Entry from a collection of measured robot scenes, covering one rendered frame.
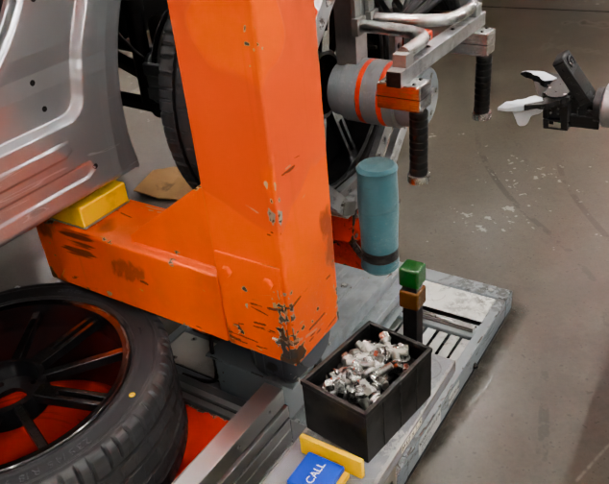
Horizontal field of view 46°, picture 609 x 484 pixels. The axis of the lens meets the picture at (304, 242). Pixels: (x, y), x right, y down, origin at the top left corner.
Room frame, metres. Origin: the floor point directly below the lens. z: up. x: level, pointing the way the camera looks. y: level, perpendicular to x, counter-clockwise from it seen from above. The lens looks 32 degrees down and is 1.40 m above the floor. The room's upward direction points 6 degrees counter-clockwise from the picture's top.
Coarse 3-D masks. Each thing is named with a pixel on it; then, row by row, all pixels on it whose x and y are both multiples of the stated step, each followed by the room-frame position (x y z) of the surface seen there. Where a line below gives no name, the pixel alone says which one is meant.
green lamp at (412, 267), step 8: (408, 264) 1.08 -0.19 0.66; (416, 264) 1.08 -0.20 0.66; (424, 264) 1.08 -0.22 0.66; (400, 272) 1.07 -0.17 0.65; (408, 272) 1.06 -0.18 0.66; (416, 272) 1.06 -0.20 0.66; (424, 272) 1.07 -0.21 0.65; (400, 280) 1.07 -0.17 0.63; (408, 280) 1.06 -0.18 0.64; (416, 280) 1.05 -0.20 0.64; (424, 280) 1.07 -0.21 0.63; (416, 288) 1.05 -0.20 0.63
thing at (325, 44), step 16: (320, 48) 1.56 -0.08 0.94; (320, 64) 1.62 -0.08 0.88; (336, 128) 1.60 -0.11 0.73; (352, 128) 1.71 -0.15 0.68; (368, 128) 1.68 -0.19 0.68; (336, 144) 1.68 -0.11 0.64; (352, 144) 1.64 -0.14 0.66; (336, 160) 1.63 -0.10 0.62; (352, 160) 1.62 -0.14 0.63; (336, 176) 1.56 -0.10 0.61
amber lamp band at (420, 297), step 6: (402, 294) 1.07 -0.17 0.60; (408, 294) 1.06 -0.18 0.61; (414, 294) 1.06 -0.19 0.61; (420, 294) 1.06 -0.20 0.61; (402, 300) 1.07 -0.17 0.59; (408, 300) 1.06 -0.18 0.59; (414, 300) 1.06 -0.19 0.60; (420, 300) 1.06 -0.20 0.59; (402, 306) 1.07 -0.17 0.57; (408, 306) 1.06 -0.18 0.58; (414, 306) 1.06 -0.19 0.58; (420, 306) 1.06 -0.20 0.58
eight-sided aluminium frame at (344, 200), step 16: (320, 0) 1.38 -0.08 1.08; (384, 0) 1.67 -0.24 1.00; (400, 0) 1.64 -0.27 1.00; (320, 16) 1.37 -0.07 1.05; (320, 32) 1.36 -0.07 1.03; (384, 128) 1.66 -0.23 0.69; (384, 144) 1.65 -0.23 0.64; (400, 144) 1.63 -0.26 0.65; (352, 176) 1.55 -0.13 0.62; (336, 192) 1.38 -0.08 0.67; (352, 192) 1.46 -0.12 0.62; (336, 208) 1.37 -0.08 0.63; (352, 208) 1.42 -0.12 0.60
